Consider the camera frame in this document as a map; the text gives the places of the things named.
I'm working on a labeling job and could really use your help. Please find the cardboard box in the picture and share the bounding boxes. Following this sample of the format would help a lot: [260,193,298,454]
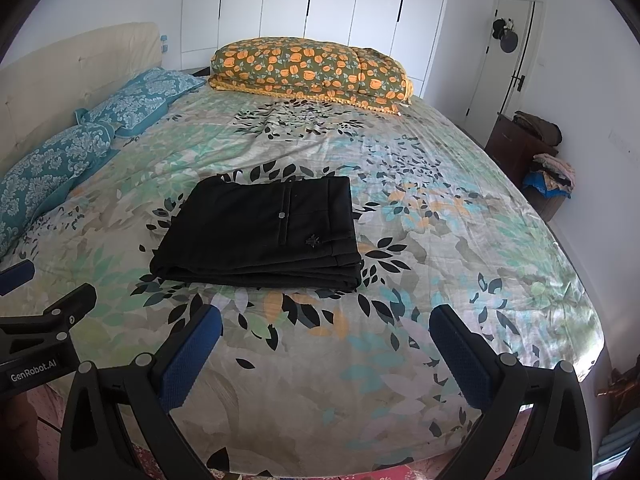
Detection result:
[525,187,571,223]

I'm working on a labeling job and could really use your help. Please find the person's left forearm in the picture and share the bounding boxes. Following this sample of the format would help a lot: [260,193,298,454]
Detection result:
[0,392,40,480]

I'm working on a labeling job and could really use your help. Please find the pile of folded clothes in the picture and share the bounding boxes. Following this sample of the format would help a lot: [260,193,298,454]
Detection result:
[522,152,576,197]

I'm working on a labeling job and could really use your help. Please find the white door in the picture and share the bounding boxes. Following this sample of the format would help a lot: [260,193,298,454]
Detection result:
[462,0,536,121]

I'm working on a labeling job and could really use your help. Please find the wooden stand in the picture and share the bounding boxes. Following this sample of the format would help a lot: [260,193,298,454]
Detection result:
[597,367,632,402]

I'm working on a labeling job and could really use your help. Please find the black pants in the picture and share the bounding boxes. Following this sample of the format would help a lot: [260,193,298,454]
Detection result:
[149,175,365,291]

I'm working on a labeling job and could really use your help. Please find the orange floral folded quilt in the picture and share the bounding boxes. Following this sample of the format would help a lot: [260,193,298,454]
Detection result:
[207,37,415,113]

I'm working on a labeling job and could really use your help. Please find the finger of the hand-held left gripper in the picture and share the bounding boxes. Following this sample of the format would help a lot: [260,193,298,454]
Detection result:
[0,282,97,342]
[0,260,36,297]

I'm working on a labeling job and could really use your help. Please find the teal patterned pillow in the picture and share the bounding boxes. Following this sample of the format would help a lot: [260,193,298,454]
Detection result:
[0,122,117,258]
[75,67,207,138]

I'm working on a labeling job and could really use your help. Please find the brown bag on cabinet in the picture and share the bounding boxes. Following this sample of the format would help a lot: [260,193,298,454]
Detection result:
[512,110,563,149]

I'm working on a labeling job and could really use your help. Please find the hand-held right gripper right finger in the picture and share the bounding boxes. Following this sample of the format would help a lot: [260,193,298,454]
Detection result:
[429,304,593,480]

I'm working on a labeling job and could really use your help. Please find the grey-blue curtain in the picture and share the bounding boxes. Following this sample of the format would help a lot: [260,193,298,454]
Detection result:
[600,415,640,467]

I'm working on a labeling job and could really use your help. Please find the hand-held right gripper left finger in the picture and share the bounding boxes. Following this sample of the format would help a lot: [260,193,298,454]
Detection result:
[59,304,223,480]

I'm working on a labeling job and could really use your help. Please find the dark wooden dresser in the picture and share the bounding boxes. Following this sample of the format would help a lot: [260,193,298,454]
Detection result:
[484,112,560,181]

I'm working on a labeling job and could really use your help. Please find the bed with leaf-print sheet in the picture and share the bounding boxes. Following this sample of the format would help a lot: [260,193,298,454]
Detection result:
[0,85,606,478]

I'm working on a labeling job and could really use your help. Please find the white wardrobe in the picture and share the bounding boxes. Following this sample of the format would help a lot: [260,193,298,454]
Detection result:
[181,0,453,98]

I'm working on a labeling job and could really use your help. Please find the beige padded headboard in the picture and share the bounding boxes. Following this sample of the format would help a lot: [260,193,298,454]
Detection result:
[0,22,166,176]

